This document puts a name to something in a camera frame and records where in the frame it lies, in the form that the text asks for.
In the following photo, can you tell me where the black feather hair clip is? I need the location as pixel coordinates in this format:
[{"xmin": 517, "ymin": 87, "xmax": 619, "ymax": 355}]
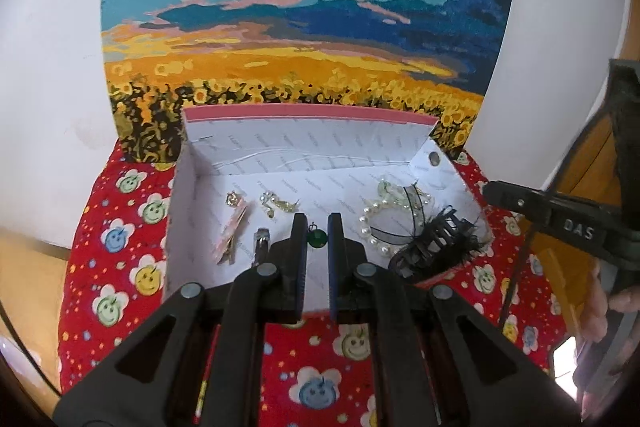
[{"xmin": 387, "ymin": 181, "xmax": 488, "ymax": 280}]

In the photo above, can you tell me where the red striped pencil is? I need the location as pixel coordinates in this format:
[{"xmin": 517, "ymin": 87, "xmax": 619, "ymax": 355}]
[{"xmin": 192, "ymin": 324, "xmax": 222, "ymax": 425}]

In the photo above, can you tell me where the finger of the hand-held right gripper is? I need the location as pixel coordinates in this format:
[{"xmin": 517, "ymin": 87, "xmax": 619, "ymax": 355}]
[{"xmin": 483, "ymin": 180, "xmax": 609, "ymax": 254}]

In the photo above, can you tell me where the green bead pendant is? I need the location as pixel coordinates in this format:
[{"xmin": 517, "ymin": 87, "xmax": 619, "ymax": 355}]
[{"xmin": 309, "ymin": 222, "xmax": 328, "ymax": 252}]

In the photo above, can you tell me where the gold pearl earring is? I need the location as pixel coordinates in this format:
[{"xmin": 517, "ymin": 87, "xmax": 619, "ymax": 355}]
[{"xmin": 259, "ymin": 191, "xmax": 301, "ymax": 220}]

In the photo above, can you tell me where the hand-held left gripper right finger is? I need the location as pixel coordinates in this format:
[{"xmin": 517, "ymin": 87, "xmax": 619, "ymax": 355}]
[{"xmin": 326, "ymin": 213, "xmax": 586, "ymax": 427}]

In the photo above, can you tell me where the pink hair clip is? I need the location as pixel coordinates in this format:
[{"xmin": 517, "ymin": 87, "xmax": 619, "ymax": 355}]
[{"xmin": 216, "ymin": 201, "xmax": 252, "ymax": 266}]

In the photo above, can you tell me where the pink and white cardboard box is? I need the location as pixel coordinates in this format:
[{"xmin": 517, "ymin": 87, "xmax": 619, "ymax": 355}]
[{"xmin": 161, "ymin": 104, "xmax": 496, "ymax": 315}]

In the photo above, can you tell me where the person's right hand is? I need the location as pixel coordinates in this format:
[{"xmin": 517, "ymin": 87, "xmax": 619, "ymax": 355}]
[{"xmin": 580, "ymin": 257, "xmax": 640, "ymax": 344}]

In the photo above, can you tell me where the sunflower field painting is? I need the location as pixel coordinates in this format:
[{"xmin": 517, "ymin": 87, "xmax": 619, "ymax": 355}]
[{"xmin": 100, "ymin": 0, "xmax": 520, "ymax": 165}]

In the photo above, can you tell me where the red floral smiley blanket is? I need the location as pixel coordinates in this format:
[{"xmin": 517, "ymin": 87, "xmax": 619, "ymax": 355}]
[{"xmin": 57, "ymin": 139, "xmax": 576, "ymax": 427}]

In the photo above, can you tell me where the thin black cable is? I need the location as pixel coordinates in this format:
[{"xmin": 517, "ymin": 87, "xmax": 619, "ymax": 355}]
[{"xmin": 499, "ymin": 219, "xmax": 532, "ymax": 329}]

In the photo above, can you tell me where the white pearl bracelet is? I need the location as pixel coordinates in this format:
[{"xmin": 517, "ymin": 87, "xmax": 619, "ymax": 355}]
[{"xmin": 358, "ymin": 199, "xmax": 405, "ymax": 260}]

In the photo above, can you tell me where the silver metal hair clip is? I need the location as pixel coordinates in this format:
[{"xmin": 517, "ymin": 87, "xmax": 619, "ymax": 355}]
[{"xmin": 254, "ymin": 228, "xmax": 272, "ymax": 268}]

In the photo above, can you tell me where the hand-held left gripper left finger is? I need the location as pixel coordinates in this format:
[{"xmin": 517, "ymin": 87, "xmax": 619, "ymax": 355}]
[{"xmin": 52, "ymin": 213, "xmax": 310, "ymax": 427}]

